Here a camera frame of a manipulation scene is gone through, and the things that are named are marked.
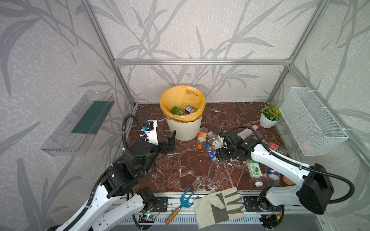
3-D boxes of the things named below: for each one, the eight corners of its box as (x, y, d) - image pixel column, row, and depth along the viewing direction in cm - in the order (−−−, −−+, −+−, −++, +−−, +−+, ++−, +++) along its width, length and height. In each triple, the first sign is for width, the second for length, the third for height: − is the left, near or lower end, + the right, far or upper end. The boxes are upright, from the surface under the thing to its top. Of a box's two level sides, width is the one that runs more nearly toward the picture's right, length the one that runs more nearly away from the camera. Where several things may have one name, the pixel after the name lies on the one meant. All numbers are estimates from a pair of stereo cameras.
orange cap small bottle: (195, 148, 97) (195, 144, 93) (200, 130, 106) (200, 126, 102) (203, 150, 96) (203, 146, 92) (207, 132, 105) (208, 127, 101)
